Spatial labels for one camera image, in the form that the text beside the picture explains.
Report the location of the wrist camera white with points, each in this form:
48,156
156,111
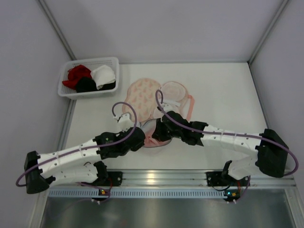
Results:
165,107
124,122

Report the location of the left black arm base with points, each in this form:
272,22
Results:
112,178

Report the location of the aluminium mounting rail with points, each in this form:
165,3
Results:
192,178

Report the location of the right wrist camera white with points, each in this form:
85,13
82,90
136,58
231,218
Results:
165,107

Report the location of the red garment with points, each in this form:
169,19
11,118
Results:
75,74

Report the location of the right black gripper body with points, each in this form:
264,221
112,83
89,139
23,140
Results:
157,132

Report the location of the pink bra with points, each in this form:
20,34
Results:
150,142

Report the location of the pink floral mesh laundry bag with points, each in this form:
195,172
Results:
143,93

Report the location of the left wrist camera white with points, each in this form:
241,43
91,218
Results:
124,122

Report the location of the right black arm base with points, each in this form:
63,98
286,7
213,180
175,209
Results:
215,179

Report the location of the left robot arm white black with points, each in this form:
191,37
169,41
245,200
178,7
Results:
83,163

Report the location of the white plastic basket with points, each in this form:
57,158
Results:
91,64

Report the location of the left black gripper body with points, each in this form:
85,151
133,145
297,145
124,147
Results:
140,137

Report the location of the black garment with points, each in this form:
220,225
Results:
86,84

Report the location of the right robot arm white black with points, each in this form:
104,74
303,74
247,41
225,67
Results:
265,152

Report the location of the white blue-rimmed mesh laundry bag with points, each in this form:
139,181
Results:
149,127

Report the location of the white bra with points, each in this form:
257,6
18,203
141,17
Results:
104,78

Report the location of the white slotted cable duct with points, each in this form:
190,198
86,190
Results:
138,193

